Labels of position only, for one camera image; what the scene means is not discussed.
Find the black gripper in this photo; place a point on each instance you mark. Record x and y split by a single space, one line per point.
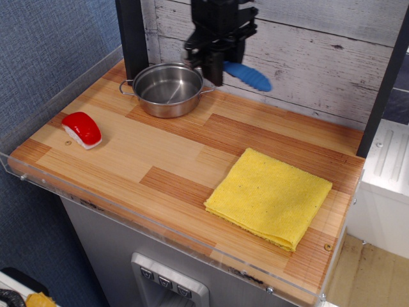
221 29

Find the blue handled metal scoop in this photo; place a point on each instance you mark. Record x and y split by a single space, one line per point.
248 75

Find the yellow folded towel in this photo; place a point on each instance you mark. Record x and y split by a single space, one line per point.
269 198

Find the stainless steel pot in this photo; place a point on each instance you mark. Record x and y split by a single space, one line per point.
166 90

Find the red toy sushi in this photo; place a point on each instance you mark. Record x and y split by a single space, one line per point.
83 129

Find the clear acrylic edge guard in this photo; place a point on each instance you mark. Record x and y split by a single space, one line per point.
272 283

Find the grey metal cabinet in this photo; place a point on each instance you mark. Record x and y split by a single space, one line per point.
110 244

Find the white ribbed cabinet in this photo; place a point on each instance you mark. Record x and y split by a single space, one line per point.
379 213

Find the silver button panel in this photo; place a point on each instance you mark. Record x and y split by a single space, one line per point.
160 285

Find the yellow object bottom corner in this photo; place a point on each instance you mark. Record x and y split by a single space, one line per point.
39 300

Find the black left vertical post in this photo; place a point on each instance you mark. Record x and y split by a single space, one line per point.
133 39

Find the black vertical post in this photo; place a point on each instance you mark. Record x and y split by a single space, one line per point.
388 81
133 39

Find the black right vertical post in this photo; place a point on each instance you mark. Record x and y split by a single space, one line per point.
388 81

